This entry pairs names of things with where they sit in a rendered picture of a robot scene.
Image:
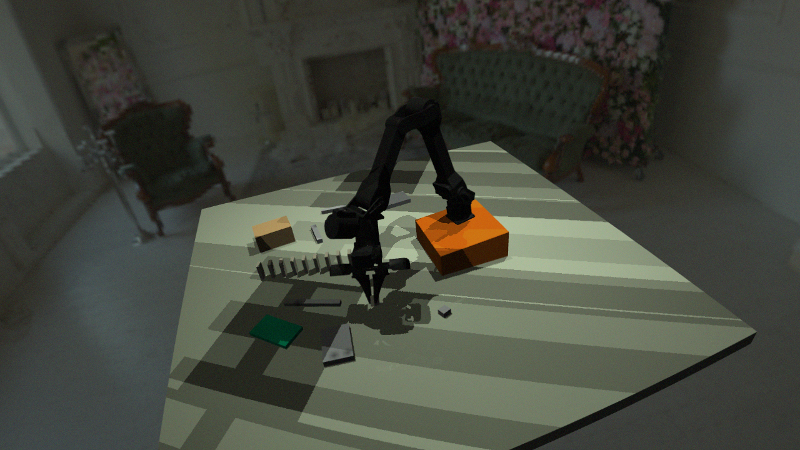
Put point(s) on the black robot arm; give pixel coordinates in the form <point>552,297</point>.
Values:
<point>374,192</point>

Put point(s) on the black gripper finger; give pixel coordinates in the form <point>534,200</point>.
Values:
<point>377,283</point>
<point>365,284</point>

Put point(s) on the green flat rectangular block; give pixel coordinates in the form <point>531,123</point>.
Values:
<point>276,331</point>

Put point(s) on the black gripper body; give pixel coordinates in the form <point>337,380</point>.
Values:
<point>382,267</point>

